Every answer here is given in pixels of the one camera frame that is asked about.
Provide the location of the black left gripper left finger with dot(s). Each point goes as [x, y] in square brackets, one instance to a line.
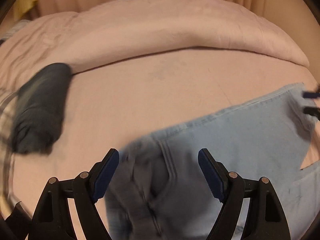
[52, 217]

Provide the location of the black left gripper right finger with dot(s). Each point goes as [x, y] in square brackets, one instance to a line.
[265, 218]

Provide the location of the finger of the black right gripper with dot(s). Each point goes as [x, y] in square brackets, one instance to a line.
[312, 111]
[310, 95]

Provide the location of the light blue denim pants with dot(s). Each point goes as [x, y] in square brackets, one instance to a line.
[159, 191]

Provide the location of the plaid grey white cloth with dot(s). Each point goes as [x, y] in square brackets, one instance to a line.
[8, 106]

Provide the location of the rolled dark denim garment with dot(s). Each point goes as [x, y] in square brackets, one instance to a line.
[40, 108]

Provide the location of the pink bed sheet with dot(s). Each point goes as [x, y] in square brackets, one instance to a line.
[114, 105]

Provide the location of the pink folded duvet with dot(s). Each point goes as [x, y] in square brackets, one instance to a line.
[123, 29]

